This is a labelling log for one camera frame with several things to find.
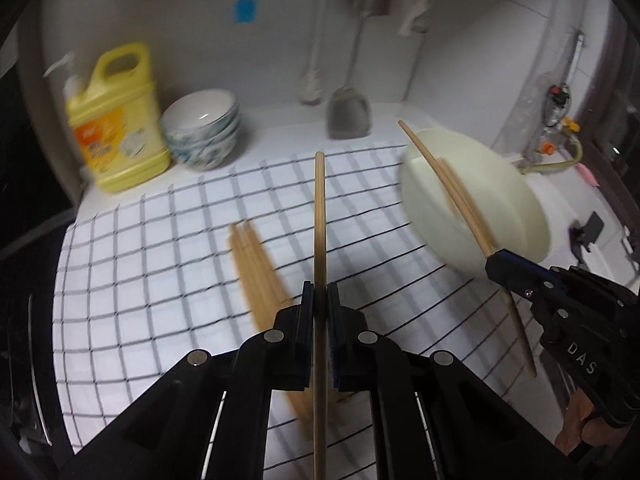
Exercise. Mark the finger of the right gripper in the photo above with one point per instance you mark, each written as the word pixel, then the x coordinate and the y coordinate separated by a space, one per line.
pixel 510 270

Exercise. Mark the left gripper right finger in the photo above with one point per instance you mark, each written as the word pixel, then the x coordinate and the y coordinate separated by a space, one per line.
pixel 361 360

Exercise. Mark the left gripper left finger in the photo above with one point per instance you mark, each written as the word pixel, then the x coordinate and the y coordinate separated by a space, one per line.
pixel 280 358

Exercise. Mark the right human hand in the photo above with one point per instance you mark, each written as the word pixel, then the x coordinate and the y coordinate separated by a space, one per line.
pixel 581 425

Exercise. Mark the cream plastic basin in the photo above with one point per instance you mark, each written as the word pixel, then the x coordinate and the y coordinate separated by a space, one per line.
pixel 509 208

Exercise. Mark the black white checkered cloth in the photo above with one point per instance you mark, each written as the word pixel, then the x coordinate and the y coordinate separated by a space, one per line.
pixel 140 285

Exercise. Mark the bottom floral ceramic bowl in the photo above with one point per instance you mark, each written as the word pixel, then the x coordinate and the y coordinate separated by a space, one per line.
pixel 205 155

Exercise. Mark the floral ceramic bowl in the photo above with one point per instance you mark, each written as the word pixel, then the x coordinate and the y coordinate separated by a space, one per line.
pixel 180 137
pixel 205 155
pixel 200 112

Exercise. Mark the middle floral ceramic bowl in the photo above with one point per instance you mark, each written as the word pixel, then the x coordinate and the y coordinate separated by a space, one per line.
pixel 180 137

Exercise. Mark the steel spatula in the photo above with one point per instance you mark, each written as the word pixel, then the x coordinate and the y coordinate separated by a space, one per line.
pixel 348 115

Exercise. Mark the top floral ceramic bowl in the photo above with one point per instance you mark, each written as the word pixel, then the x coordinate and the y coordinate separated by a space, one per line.
pixel 200 112

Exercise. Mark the white dish brush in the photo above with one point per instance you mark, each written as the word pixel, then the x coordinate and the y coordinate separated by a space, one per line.
pixel 310 86

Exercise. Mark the yellow dish soap bottle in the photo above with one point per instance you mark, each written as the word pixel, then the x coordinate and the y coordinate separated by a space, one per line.
pixel 115 119

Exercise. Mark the gas valve with hose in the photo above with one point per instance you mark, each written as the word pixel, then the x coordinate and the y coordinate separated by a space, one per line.
pixel 557 128

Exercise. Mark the blue wall sticker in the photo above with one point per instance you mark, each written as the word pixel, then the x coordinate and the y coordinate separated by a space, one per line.
pixel 245 11

